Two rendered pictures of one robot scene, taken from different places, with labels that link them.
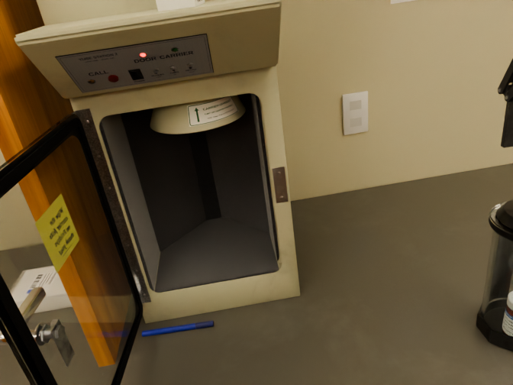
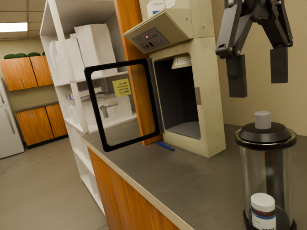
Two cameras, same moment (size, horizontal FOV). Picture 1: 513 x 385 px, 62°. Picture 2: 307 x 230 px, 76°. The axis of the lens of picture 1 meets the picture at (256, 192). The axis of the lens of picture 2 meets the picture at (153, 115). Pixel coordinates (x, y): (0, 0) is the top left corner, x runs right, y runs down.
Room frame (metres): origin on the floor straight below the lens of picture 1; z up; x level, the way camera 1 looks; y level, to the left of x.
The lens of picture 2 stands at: (0.16, -0.62, 1.33)
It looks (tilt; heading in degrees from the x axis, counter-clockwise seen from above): 13 degrees down; 62
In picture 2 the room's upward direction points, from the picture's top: 10 degrees counter-clockwise
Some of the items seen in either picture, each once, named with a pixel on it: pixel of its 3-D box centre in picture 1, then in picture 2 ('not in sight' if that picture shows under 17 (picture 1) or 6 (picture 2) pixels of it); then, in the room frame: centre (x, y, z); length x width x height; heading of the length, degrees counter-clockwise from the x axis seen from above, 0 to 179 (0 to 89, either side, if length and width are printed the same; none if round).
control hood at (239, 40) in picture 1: (162, 51); (154, 35); (0.61, 0.10, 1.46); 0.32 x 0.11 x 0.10; 93
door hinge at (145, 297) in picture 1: (116, 220); (156, 97); (0.65, 0.25, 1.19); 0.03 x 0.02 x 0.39; 93
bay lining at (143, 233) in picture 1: (200, 173); (194, 91); (0.79, 0.11, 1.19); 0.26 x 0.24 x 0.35; 93
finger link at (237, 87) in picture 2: not in sight; (236, 76); (0.45, -0.40, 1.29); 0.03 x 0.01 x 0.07; 92
